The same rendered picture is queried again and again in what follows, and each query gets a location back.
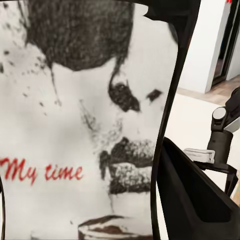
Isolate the bottle of coffee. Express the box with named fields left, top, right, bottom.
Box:
left=0, top=0, right=201, bottom=240

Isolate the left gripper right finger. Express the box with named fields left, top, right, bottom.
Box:
left=156, top=137, right=240, bottom=240

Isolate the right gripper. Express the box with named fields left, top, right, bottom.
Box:
left=193, top=140, right=239, bottom=197

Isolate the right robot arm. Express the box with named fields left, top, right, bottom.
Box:
left=183, top=87, right=240, bottom=197

